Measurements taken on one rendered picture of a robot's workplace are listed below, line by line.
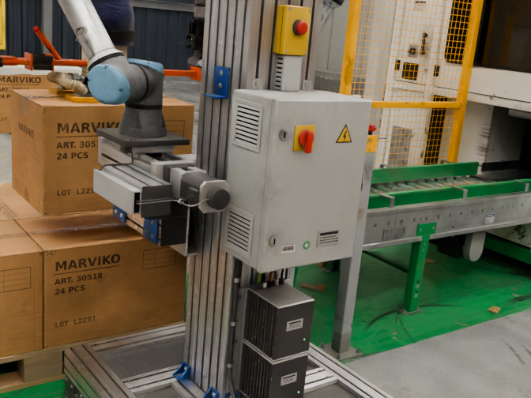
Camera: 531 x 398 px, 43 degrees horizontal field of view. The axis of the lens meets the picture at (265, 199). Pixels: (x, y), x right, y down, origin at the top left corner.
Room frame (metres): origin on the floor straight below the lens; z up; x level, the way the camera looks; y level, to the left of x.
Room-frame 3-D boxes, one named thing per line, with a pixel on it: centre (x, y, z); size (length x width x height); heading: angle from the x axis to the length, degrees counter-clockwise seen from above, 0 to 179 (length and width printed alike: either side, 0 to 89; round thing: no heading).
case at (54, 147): (2.62, 0.67, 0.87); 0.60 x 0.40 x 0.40; 126
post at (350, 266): (2.77, -0.40, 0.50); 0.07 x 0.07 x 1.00; 36
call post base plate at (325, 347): (2.77, -0.40, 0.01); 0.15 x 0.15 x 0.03; 36
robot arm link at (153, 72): (2.09, 0.41, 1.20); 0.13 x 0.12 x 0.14; 156
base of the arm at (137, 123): (2.10, 0.41, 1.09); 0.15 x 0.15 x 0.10
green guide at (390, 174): (3.95, -0.72, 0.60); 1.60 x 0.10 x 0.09; 126
